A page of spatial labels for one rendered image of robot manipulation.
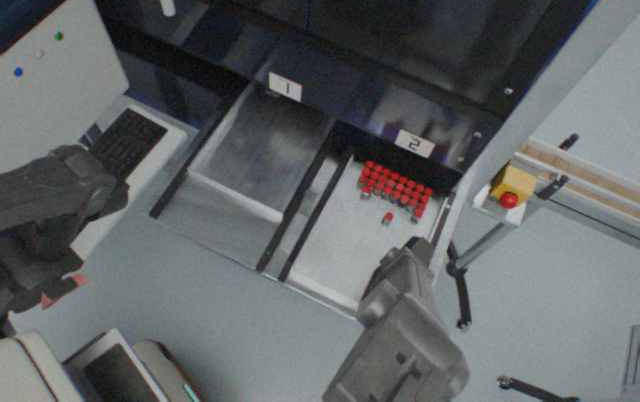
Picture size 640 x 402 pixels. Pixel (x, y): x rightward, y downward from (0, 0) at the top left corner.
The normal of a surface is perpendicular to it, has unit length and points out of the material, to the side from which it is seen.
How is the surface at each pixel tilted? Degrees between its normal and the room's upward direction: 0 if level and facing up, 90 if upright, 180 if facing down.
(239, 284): 0
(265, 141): 0
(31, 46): 90
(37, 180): 41
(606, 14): 90
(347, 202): 0
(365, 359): 18
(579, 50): 90
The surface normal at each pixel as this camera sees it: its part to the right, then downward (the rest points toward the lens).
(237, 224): 0.08, -0.44
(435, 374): 0.36, -0.53
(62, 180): 0.58, -0.68
